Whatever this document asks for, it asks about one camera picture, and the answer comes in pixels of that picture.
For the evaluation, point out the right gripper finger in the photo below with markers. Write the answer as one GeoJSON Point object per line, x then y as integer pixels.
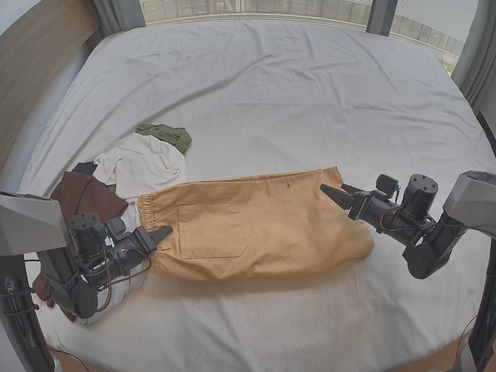
{"type": "Point", "coordinates": [352, 191]}
{"type": "Point", "coordinates": [341, 199]}

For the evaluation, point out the tan shorts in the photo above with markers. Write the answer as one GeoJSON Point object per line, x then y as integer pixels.
{"type": "Point", "coordinates": [271, 227]}

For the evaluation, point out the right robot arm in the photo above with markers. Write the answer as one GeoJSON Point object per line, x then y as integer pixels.
{"type": "Point", "coordinates": [430, 254]}

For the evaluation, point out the black garment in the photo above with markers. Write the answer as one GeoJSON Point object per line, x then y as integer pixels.
{"type": "Point", "coordinates": [83, 167]}

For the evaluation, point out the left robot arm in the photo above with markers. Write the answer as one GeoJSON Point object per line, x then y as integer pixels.
{"type": "Point", "coordinates": [31, 227]}

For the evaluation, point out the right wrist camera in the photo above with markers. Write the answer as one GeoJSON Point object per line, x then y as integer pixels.
{"type": "Point", "coordinates": [386, 182]}

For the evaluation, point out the brown garment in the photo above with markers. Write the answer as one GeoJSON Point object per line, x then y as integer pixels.
{"type": "Point", "coordinates": [89, 196]}

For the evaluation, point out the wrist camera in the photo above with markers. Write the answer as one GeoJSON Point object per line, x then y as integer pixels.
{"type": "Point", "coordinates": [116, 227]}
{"type": "Point", "coordinates": [386, 182]}

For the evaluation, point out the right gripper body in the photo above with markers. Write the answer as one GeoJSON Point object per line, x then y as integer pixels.
{"type": "Point", "coordinates": [368, 207]}

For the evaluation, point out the white garment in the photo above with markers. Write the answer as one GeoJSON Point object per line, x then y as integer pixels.
{"type": "Point", "coordinates": [143, 169]}

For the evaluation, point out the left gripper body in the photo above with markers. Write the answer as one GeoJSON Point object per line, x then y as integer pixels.
{"type": "Point", "coordinates": [131, 248]}

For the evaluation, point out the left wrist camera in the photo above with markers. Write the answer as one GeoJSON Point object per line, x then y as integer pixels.
{"type": "Point", "coordinates": [116, 227]}

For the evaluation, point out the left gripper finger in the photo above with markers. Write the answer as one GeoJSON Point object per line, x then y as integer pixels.
{"type": "Point", "coordinates": [161, 235]}

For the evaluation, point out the grey-green curtain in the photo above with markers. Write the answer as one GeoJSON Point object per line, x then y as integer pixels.
{"type": "Point", "coordinates": [480, 52]}
{"type": "Point", "coordinates": [112, 2]}

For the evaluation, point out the pale grey garment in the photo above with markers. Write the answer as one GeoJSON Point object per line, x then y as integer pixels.
{"type": "Point", "coordinates": [120, 293]}

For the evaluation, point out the green garment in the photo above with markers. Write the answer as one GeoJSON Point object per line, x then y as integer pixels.
{"type": "Point", "coordinates": [170, 136]}

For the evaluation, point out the bed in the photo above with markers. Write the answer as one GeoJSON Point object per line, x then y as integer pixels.
{"type": "Point", "coordinates": [271, 72]}

